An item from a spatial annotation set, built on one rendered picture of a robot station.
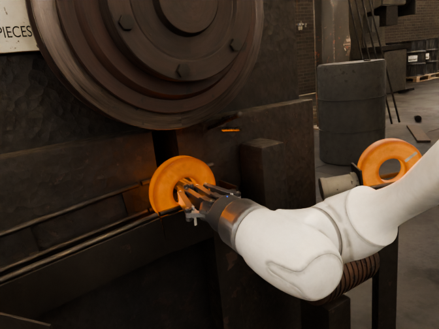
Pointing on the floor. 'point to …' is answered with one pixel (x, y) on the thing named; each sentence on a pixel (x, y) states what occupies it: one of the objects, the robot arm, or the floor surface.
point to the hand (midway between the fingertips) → (183, 186)
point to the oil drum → (350, 109)
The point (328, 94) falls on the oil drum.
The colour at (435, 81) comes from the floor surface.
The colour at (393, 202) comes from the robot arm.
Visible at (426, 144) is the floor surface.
